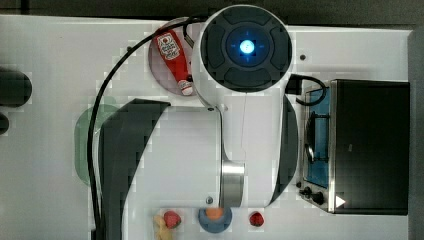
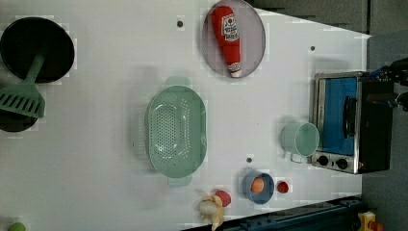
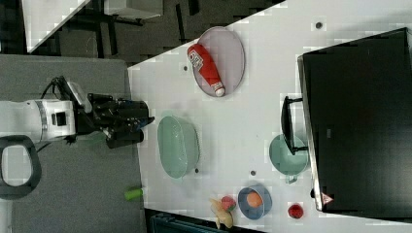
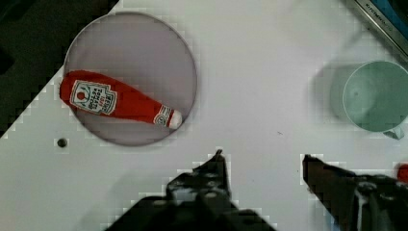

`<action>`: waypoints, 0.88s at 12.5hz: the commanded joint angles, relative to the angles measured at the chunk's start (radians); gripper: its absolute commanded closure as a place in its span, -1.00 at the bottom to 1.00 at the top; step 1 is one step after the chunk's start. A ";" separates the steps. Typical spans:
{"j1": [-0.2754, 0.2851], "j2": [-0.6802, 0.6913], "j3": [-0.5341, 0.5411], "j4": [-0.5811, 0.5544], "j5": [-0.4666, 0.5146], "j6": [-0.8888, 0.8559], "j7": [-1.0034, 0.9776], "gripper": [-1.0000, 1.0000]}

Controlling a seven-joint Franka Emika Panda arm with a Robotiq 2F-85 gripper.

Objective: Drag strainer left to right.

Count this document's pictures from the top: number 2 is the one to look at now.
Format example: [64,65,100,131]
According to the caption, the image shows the yellow red clamp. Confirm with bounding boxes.
[358,212,384,231]

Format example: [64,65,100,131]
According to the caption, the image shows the blue metal rail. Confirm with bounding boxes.
[216,196,368,231]

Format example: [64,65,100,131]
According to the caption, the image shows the grey round plate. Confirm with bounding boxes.
[201,0,266,78]

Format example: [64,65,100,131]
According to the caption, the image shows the blue bowl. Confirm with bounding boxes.
[242,170,274,204]

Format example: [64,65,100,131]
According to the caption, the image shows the light green cup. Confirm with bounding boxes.
[280,122,319,164]

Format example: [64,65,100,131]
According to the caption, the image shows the orange egg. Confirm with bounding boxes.
[250,177,265,193]

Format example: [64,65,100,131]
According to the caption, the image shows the black round object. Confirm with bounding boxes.
[0,111,37,133]

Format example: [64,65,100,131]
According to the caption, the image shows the green slotted spatula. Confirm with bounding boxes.
[0,52,45,118]

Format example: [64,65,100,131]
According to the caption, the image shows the red plush fruit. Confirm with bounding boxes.
[216,190,231,207]

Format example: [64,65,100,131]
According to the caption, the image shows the red plush ketchup bottle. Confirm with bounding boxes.
[211,6,242,78]

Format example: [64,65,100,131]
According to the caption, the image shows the black round pan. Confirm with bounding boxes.
[1,17,75,84]

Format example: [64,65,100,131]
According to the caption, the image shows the silver toaster oven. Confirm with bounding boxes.
[311,71,394,174]

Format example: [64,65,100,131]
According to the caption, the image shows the small red ball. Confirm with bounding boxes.
[277,181,289,193]

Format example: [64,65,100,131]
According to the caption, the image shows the green plastic strainer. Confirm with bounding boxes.
[144,76,207,188]

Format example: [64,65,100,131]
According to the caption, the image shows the green ball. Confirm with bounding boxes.
[8,222,26,231]

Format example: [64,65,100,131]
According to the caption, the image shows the plush peeled banana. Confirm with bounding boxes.
[198,195,224,231]

